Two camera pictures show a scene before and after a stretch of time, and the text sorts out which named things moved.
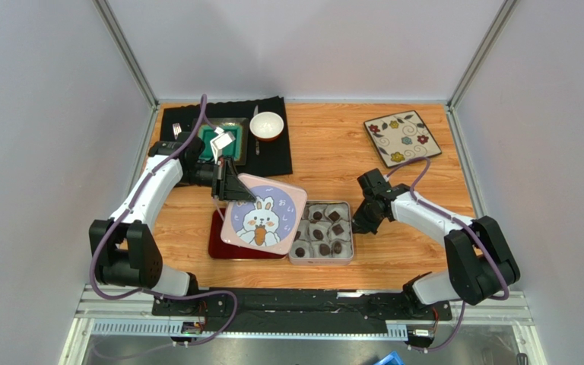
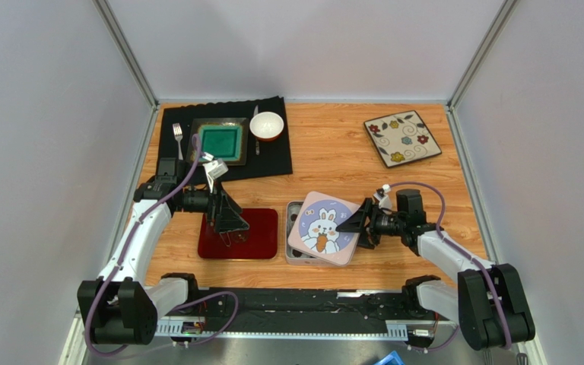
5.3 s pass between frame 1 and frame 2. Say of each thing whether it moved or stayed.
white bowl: stayed
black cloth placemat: stayed
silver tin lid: moved
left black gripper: moved
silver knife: stayed
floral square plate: stayed
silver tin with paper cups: moved
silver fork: stayed
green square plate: stayed
